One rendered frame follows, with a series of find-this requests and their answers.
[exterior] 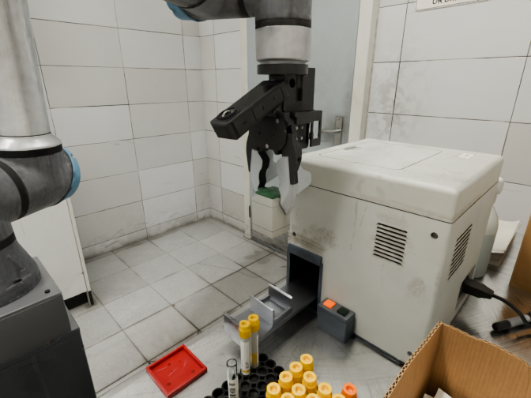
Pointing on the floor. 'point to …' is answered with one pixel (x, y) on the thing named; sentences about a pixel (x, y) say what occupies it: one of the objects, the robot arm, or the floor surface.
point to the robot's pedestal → (50, 369)
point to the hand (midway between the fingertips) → (270, 203)
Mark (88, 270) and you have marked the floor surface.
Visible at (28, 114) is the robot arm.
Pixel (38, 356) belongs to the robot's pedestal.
